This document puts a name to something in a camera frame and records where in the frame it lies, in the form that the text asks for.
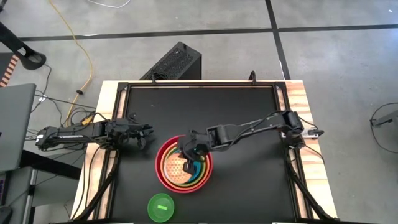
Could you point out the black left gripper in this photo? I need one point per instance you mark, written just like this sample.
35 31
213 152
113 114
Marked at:
122 130

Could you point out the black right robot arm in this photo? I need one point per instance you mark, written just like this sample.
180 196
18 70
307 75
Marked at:
255 126

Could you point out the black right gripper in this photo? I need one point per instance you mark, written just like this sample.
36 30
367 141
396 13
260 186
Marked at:
194 144

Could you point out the grey floor bracket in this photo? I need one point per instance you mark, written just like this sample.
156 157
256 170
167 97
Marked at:
385 119

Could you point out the yellow plastic bowl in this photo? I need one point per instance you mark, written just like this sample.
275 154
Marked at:
168 152

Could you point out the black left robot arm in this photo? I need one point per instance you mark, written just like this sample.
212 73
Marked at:
71 134

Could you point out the blue plastic bowl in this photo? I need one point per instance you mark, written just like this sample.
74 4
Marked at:
195 176

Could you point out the orange perforated colander bowl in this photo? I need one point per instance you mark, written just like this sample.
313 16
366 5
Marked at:
174 169

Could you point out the black curved stand leg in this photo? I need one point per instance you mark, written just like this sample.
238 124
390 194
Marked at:
21 49

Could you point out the black computer tower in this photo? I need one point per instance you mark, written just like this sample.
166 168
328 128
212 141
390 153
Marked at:
174 63

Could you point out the orange striped mat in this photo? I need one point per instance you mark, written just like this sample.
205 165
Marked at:
9 70

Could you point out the grey laptop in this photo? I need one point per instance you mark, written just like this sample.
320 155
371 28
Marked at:
14 124

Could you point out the small green plastic bowl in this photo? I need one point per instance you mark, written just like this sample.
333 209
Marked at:
160 208

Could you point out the wooden table board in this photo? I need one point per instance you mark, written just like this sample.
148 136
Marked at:
295 102

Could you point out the nested rainbow bowls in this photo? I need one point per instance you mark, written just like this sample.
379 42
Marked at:
159 169

